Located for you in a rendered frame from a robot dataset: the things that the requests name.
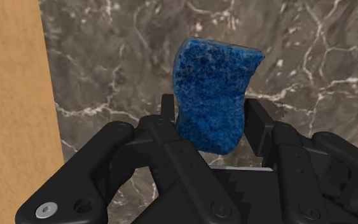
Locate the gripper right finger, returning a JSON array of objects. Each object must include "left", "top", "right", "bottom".
[{"left": 244, "top": 98, "right": 358, "bottom": 224}]

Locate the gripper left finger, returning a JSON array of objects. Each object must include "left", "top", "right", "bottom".
[{"left": 15, "top": 94, "right": 241, "bottom": 224}]

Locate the blue sponge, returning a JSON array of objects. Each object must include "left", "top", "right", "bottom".
[{"left": 172, "top": 37, "right": 266, "bottom": 155}]

